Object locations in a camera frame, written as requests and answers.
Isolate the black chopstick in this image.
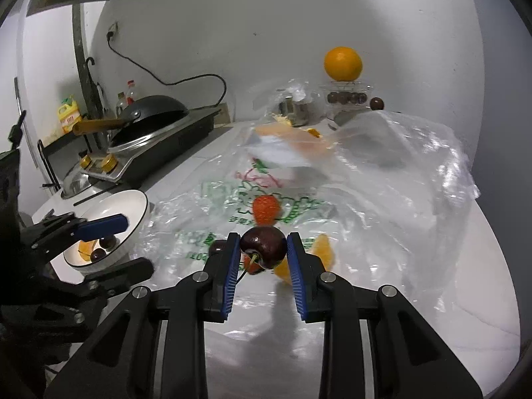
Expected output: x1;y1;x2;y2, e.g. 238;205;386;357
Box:
72;181;125;206

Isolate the small clear plastic bag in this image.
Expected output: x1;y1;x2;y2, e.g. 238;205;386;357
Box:
249;78;321;127

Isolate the half peeled orange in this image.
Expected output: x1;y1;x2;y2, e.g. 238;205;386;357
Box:
253;118;329;154

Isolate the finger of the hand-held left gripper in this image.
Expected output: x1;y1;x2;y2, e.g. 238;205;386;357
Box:
23;212;129;255
78;258;154;301

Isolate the red strawberry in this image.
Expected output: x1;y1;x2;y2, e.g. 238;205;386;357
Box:
253;195;281;224

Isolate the steel pot lid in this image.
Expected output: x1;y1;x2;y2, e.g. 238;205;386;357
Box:
60;162;115;200

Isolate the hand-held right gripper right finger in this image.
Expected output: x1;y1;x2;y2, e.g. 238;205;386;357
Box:
286;232;485;399

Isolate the black induction cooker cable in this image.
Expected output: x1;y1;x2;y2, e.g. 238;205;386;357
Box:
107;31;227;106

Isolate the small steel pot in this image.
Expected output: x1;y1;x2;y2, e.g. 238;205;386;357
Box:
279;95;310;127

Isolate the black umbrella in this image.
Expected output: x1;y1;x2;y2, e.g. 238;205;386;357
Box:
83;57;104;119

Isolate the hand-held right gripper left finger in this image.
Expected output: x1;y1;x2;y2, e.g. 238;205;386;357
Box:
44;233;242;399

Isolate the steel induction cooker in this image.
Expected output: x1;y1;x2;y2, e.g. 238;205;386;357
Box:
81;108;221;188

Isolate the whole orange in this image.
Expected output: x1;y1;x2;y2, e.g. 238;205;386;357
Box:
324;47;363;81

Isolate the printed clear plastic bag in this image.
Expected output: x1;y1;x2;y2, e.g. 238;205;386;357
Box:
132;110;482;341

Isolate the white ceramic bowl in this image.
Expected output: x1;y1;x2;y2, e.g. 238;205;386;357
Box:
62;190;150;275

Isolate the black metal rack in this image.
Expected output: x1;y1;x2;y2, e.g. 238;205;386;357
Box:
37;131;90;194

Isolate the clear plastic container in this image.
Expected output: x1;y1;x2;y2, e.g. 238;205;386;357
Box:
319;80;375;121

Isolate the yellow detergent bottle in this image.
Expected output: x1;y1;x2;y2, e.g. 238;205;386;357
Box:
57;93;82;134

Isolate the rusty vertical pipe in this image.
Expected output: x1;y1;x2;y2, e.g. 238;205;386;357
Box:
71;3;94;117

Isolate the black wok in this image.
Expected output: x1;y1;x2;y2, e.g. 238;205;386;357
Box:
72;95;190;142

